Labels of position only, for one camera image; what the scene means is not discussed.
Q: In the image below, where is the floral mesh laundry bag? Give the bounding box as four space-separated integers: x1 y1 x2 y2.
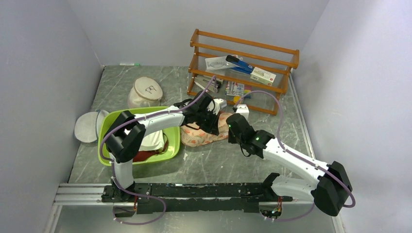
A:
180 112 232 147

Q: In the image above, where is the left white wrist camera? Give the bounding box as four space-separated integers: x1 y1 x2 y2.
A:
212 99 227 115

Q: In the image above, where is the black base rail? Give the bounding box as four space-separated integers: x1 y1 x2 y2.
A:
101 183 292 214

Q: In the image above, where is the purple cable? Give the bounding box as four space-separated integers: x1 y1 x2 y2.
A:
233 90 356 223
99 76 218 226

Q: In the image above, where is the dark red garment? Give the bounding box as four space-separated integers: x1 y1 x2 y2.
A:
133 133 169 162

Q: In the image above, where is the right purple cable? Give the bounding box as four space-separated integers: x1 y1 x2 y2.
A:
233 90 356 223

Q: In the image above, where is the coloured marker pack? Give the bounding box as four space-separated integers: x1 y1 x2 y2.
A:
225 81 252 96

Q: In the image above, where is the green plastic basin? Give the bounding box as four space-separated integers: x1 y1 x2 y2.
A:
98 106 183 166

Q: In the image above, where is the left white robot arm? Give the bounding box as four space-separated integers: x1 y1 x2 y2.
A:
100 92 227 202

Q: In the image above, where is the blue stapler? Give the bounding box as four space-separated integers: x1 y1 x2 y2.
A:
225 55 255 74

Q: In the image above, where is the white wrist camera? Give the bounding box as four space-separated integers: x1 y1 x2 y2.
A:
235 104 250 120
212 99 227 115

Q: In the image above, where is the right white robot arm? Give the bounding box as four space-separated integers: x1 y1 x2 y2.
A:
226 114 356 216

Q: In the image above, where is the orange wooden shelf rack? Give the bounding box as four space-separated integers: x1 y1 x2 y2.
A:
187 29 300 115

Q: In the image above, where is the white garment in basin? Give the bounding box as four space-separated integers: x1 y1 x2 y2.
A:
138 130 167 152

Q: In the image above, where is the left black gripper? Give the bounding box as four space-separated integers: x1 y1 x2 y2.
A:
195 108 221 136

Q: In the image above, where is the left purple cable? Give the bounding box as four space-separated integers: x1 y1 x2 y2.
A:
99 76 218 226

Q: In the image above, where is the white green marker pen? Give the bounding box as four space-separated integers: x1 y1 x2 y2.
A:
119 63 140 67

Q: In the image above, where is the white staples box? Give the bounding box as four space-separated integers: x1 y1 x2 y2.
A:
250 67 276 86

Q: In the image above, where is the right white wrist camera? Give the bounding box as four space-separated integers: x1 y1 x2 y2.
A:
235 104 250 120

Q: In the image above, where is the grey black stapler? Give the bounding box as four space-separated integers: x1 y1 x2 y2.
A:
194 76 223 93

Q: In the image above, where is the white plastic packet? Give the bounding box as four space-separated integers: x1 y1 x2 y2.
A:
205 56 237 70

